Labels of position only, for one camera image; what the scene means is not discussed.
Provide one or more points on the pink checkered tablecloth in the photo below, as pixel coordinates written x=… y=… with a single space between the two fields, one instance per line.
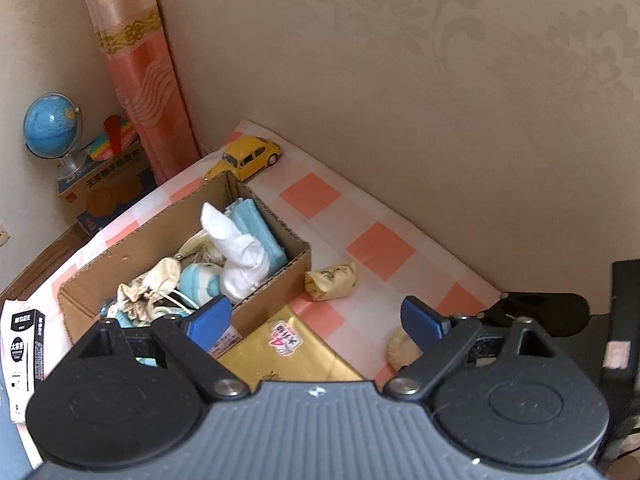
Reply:
x=380 y=250

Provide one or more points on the beige round pouch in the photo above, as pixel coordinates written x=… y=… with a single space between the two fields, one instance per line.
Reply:
x=402 y=352

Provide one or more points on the blue desk globe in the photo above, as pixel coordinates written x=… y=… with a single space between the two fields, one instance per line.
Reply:
x=50 y=122

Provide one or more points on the blue embroidered sachet with tassel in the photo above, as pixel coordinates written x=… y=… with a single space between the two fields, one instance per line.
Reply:
x=200 y=284

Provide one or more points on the pink patterned curtain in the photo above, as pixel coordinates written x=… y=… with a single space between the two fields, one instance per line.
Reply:
x=140 y=75

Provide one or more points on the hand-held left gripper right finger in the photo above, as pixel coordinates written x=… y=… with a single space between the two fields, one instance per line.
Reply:
x=422 y=322

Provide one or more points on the white socks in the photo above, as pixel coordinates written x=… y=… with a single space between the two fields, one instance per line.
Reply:
x=237 y=255

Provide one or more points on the cream tasselled sachet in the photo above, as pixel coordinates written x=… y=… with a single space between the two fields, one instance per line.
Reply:
x=200 y=246

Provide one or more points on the rainbow coloured toy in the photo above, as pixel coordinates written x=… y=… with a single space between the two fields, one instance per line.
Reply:
x=112 y=137

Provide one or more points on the brown cardboard box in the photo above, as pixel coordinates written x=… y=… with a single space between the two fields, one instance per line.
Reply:
x=150 y=232

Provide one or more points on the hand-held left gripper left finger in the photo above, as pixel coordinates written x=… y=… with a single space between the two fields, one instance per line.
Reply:
x=207 y=324

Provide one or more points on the blue face masks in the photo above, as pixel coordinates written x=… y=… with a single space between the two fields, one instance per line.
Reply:
x=260 y=230

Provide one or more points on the small gold printed sachet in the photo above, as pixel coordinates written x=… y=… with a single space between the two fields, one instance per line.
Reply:
x=332 y=280

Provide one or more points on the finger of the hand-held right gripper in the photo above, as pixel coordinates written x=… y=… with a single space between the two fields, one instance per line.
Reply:
x=522 y=310

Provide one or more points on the gold tissue pack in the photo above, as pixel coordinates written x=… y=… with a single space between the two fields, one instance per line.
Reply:
x=300 y=355

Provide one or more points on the yellow toy car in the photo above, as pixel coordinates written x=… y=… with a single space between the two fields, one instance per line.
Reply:
x=247 y=155

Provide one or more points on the black and white pen box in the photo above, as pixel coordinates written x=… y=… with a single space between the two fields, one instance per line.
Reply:
x=22 y=350

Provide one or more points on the orange and blue carton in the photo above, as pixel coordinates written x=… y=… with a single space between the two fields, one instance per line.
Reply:
x=107 y=192

